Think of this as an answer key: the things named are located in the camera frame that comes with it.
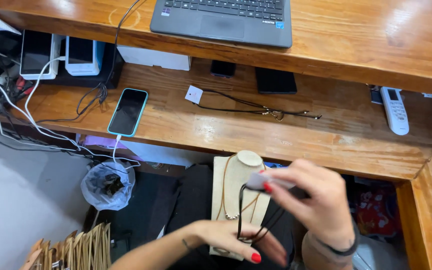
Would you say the small black phone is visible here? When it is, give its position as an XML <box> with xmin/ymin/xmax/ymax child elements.
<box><xmin>210</xmin><ymin>60</ymin><xmax>237</xmax><ymax>79</ymax></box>

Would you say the black cable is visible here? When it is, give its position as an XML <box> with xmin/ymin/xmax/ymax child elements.
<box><xmin>35</xmin><ymin>0</ymin><xmax>142</xmax><ymax>125</ymax></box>

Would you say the white charging cable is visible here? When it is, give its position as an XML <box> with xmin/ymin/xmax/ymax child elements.
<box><xmin>0</xmin><ymin>56</ymin><xmax>142</xmax><ymax>168</ymax></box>

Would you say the woven straw basket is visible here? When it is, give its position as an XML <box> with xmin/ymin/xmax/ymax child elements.
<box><xmin>20</xmin><ymin>222</ymin><xmax>112</xmax><ymax>270</ymax></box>

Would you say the beige necklace display bust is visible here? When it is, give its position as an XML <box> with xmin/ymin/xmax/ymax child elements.
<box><xmin>209</xmin><ymin>150</ymin><xmax>273</xmax><ymax>262</ymax></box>

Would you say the purple paper sheet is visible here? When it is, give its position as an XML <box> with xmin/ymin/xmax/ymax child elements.
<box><xmin>76</xmin><ymin>134</ymin><xmax>128</xmax><ymax>151</ymax></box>

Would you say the white remote control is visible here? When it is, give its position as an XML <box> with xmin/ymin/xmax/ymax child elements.
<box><xmin>380</xmin><ymin>86</ymin><xmax>410</xmax><ymax>136</ymax></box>

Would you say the phone with turquoise case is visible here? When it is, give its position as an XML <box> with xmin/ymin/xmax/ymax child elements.
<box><xmin>107</xmin><ymin>88</ymin><xmax>149</xmax><ymax>137</ymax></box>

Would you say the clear plastic bag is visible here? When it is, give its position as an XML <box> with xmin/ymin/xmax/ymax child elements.
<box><xmin>80</xmin><ymin>159</ymin><xmax>136</xmax><ymax>212</ymax></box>

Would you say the dark key fob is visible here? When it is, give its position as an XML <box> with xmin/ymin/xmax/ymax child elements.
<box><xmin>367</xmin><ymin>84</ymin><xmax>384</xmax><ymax>105</ymax></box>

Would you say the gray laptop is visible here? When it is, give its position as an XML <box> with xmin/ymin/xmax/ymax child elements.
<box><xmin>149</xmin><ymin>0</ymin><xmax>293</xmax><ymax>49</ymax></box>

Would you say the red patterned bag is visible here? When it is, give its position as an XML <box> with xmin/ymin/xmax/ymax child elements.
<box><xmin>354</xmin><ymin>183</ymin><xmax>401</xmax><ymax>238</ymax></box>

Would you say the person's right hand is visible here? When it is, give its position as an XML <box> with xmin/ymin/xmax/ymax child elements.
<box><xmin>262</xmin><ymin>158</ymin><xmax>356</xmax><ymax>250</ymax></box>

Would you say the white cardboard box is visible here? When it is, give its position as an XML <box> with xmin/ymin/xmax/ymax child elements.
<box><xmin>117</xmin><ymin>45</ymin><xmax>192</xmax><ymax>71</ymax></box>

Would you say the black cord necklace with tag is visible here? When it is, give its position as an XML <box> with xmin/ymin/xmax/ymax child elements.
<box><xmin>185</xmin><ymin>85</ymin><xmax>322</xmax><ymax>122</ymax></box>
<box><xmin>237</xmin><ymin>170</ymin><xmax>296</xmax><ymax>244</ymax></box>

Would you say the person's left hand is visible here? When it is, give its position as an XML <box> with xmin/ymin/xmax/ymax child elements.
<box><xmin>186</xmin><ymin>219</ymin><xmax>288</xmax><ymax>268</ymax></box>

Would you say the black wristband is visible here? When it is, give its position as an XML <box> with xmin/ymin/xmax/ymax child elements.
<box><xmin>309</xmin><ymin>220</ymin><xmax>360</xmax><ymax>257</ymax></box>

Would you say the person's black clothing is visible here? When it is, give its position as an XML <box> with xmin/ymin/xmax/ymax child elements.
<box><xmin>161</xmin><ymin>164</ymin><xmax>296</xmax><ymax>270</ymax></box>

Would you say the black box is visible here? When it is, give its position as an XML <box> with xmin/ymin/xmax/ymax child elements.
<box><xmin>46</xmin><ymin>37</ymin><xmax>125</xmax><ymax>90</ymax></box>

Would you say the white and blue card terminal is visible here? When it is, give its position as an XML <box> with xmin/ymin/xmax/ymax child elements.
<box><xmin>65</xmin><ymin>36</ymin><xmax>106</xmax><ymax>77</ymax></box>

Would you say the brown cord necklace with beads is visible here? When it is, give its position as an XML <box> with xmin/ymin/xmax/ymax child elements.
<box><xmin>216</xmin><ymin>153</ymin><xmax>268</xmax><ymax>221</ymax></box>

